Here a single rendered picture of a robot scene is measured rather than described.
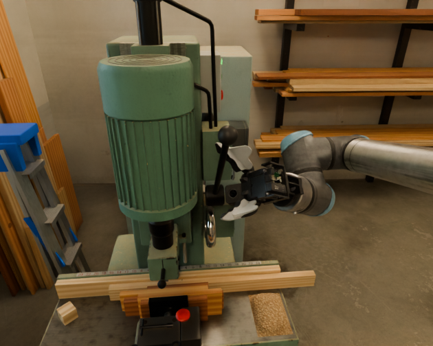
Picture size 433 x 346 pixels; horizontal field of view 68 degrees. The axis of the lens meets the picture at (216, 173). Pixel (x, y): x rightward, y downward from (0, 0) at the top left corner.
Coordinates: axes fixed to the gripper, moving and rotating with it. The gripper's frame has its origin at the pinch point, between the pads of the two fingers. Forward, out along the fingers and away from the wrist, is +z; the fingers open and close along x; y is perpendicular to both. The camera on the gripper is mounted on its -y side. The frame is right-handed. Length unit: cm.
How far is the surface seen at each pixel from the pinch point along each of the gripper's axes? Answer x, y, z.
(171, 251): 11.0, -22.4, -5.9
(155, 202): 2.6, -11.0, 6.1
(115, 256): 8, -68, -15
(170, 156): -4.4, -3.7, 7.5
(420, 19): -144, 20, -193
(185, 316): 24.9, -14.9, -3.5
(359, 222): -19, -66, -232
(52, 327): 26, -48, 11
